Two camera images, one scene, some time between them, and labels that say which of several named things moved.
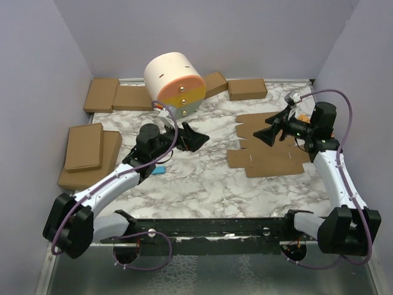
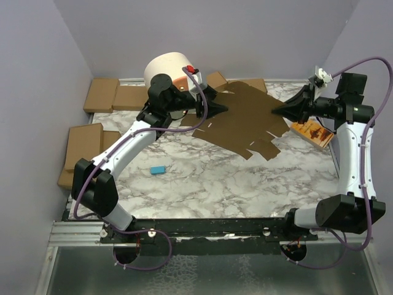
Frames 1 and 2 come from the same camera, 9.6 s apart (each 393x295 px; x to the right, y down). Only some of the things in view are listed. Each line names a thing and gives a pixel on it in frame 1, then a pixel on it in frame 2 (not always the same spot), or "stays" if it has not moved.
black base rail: [229, 236] stays
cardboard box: [101, 95] stays
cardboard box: [258, 158] → [249, 125]
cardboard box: [85, 147] stays
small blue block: [159, 169] stays
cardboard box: [215, 83] stays
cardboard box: [135, 98] stays
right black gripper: [268, 134] → [301, 107]
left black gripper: [190, 139] → [212, 106]
